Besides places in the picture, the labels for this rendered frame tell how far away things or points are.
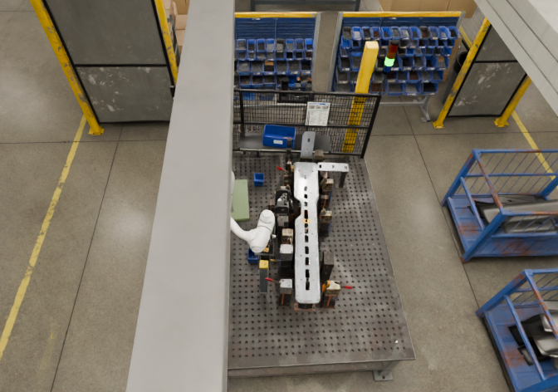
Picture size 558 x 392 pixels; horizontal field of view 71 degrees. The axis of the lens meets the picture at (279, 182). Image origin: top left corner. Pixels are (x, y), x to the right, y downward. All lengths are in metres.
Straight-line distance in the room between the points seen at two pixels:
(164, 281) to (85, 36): 4.50
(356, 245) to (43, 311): 3.06
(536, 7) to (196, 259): 0.91
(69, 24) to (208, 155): 4.33
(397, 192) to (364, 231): 1.39
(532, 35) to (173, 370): 0.98
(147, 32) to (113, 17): 0.35
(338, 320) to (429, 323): 1.25
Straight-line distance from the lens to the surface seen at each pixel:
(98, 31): 4.87
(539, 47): 1.08
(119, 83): 5.23
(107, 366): 4.18
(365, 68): 3.58
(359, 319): 3.39
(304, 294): 3.07
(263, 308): 3.33
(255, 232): 2.62
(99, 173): 5.37
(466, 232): 4.80
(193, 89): 0.80
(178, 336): 0.53
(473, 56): 5.41
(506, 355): 4.31
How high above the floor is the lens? 3.82
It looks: 52 degrees down
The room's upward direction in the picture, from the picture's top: 3 degrees clockwise
